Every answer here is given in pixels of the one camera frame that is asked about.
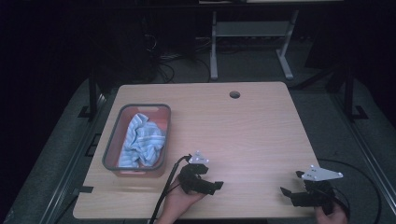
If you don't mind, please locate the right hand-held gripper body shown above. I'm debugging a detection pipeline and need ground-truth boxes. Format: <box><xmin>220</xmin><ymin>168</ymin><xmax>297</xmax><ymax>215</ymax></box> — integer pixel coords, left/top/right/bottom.
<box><xmin>300</xmin><ymin>164</ymin><xmax>345</xmax><ymax>217</ymax></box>

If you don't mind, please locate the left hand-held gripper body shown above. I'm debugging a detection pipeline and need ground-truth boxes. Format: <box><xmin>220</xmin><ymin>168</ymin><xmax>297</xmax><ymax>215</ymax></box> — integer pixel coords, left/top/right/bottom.
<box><xmin>177</xmin><ymin>150</ymin><xmax>210</xmax><ymax>196</ymax></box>

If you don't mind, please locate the blue white striped cloth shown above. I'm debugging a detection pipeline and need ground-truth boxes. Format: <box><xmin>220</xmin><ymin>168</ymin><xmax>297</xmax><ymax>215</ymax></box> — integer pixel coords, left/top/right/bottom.
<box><xmin>118</xmin><ymin>112</ymin><xmax>167</xmax><ymax>169</ymax></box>

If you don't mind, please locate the pink basket with grey rim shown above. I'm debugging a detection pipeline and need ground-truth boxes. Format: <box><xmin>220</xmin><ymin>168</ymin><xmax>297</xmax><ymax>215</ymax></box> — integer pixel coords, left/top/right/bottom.
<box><xmin>101</xmin><ymin>103</ymin><xmax>172</xmax><ymax>179</ymax></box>

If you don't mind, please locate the person's left hand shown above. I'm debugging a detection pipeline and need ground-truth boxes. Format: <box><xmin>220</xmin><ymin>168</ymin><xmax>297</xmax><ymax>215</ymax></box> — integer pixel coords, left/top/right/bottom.
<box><xmin>159</xmin><ymin>177</ymin><xmax>207</xmax><ymax>224</ymax></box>

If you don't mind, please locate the person's right hand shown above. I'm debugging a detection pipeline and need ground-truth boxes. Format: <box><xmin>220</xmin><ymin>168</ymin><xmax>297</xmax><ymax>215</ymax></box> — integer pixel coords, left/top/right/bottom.
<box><xmin>314</xmin><ymin>202</ymin><xmax>349</xmax><ymax>224</ymax></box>

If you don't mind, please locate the black tape strip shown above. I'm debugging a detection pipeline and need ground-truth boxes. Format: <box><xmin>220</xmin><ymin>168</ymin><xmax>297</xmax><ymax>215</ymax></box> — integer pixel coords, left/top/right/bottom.
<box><xmin>72</xmin><ymin>185</ymin><xmax>94</xmax><ymax>196</ymax></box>

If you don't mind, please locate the grey metal stand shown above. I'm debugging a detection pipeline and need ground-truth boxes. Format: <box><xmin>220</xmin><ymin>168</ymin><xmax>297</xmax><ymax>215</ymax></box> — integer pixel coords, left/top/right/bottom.
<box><xmin>209</xmin><ymin>9</ymin><xmax>301</xmax><ymax>81</ymax></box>

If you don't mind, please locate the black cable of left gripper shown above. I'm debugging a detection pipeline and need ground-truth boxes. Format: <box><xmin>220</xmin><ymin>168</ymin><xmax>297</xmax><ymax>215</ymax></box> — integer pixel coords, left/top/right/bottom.
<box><xmin>148</xmin><ymin>154</ymin><xmax>192</xmax><ymax>224</ymax></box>

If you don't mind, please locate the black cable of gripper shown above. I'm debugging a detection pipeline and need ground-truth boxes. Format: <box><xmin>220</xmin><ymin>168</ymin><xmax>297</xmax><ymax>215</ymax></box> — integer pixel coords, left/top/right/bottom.
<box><xmin>317</xmin><ymin>158</ymin><xmax>383</xmax><ymax>224</ymax></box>
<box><xmin>148</xmin><ymin>154</ymin><xmax>192</xmax><ymax>224</ymax></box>

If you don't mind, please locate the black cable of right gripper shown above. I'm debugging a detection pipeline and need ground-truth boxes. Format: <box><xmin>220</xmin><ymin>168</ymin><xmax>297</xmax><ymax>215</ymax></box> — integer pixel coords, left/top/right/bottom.
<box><xmin>317</xmin><ymin>158</ymin><xmax>383</xmax><ymax>224</ymax></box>

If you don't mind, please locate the aluminium floor rail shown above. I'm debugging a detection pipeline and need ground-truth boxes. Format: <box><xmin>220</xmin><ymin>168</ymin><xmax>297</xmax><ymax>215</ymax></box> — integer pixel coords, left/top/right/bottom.
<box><xmin>332</xmin><ymin>92</ymin><xmax>396</xmax><ymax>216</ymax></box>
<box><xmin>39</xmin><ymin>92</ymin><xmax>108</xmax><ymax>224</ymax></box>

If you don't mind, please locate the black frame post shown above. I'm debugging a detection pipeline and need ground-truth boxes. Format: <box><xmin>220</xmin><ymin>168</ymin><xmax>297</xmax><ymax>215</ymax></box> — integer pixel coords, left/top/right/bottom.
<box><xmin>78</xmin><ymin>69</ymin><xmax>101</xmax><ymax>119</ymax></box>
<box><xmin>343</xmin><ymin>65</ymin><xmax>370</xmax><ymax>121</ymax></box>

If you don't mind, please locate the bundle of floor cables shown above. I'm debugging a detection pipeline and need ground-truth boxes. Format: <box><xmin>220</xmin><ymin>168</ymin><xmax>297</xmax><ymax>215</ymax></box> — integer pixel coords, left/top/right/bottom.
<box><xmin>141</xmin><ymin>32</ymin><xmax>213</xmax><ymax>85</ymax></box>

